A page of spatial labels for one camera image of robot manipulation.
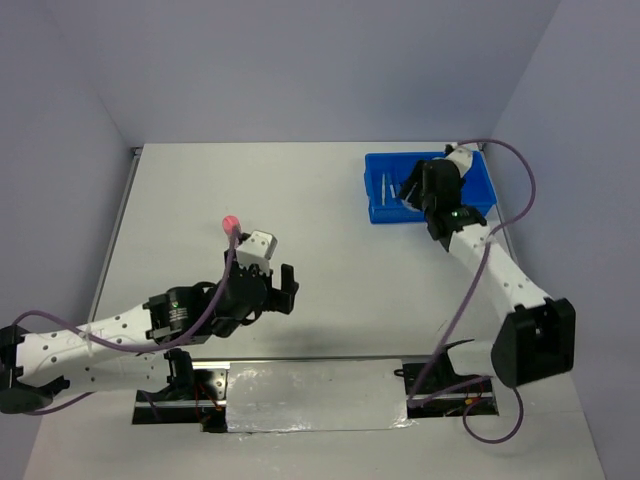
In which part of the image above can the pink capped eraser bottle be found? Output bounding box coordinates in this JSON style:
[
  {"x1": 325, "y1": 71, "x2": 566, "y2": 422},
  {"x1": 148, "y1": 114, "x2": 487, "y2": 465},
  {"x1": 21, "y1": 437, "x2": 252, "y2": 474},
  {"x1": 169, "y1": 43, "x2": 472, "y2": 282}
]
[{"x1": 222, "y1": 215, "x2": 242, "y2": 239}]

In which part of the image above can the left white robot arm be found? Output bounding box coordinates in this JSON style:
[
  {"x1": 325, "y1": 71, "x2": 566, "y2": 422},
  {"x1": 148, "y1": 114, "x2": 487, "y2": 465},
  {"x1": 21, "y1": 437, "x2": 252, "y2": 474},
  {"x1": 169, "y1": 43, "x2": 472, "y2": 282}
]
[{"x1": 1, "y1": 251, "x2": 299, "y2": 415}]

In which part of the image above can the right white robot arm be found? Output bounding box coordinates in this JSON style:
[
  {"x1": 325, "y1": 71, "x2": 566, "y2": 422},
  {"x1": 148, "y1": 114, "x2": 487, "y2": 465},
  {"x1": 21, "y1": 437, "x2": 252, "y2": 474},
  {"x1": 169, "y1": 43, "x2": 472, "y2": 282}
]
[{"x1": 399, "y1": 155, "x2": 576, "y2": 391}]

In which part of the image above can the blue divided plastic bin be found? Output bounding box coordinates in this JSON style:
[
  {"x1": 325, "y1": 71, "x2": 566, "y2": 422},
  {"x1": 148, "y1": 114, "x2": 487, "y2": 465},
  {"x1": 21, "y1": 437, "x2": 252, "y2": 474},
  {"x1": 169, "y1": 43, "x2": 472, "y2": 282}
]
[{"x1": 364, "y1": 151, "x2": 497, "y2": 224}]

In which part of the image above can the silver foil plate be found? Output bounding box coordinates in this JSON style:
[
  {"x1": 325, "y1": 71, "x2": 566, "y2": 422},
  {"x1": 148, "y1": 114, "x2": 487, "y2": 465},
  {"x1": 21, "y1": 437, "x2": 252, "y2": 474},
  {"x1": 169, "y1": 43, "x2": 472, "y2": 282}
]
[{"x1": 226, "y1": 359, "x2": 410, "y2": 433}]

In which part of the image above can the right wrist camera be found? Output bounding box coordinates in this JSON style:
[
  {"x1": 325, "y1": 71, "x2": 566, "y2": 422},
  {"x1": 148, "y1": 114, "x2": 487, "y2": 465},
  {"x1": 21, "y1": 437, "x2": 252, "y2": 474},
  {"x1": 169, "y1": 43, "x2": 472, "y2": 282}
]
[{"x1": 444, "y1": 143, "x2": 473, "y2": 177}]

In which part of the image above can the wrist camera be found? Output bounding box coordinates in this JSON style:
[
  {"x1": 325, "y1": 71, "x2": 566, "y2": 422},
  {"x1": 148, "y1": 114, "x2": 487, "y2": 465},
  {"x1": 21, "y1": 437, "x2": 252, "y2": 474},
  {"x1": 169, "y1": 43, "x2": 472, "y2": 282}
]
[
  {"x1": 444, "y1": 143, "x2": 473, "y2": 177},
  {"x1": 235, "y1": 230, "x2": 278, "y2": 275}
]

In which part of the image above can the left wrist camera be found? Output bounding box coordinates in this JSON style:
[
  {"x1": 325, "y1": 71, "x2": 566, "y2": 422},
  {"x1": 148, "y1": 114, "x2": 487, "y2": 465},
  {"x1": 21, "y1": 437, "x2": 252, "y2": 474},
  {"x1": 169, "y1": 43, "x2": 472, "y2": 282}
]
[{"x1": 235, "y1": 230, "x2": 278, "y2": 275}]

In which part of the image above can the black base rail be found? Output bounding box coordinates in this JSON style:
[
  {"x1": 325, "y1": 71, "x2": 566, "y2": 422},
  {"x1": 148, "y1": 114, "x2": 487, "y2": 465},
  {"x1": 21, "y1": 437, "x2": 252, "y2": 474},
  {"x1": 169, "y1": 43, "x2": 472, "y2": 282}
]
[{"x1": 132, "y1": 358, "x2": 498, "y2": 434}]

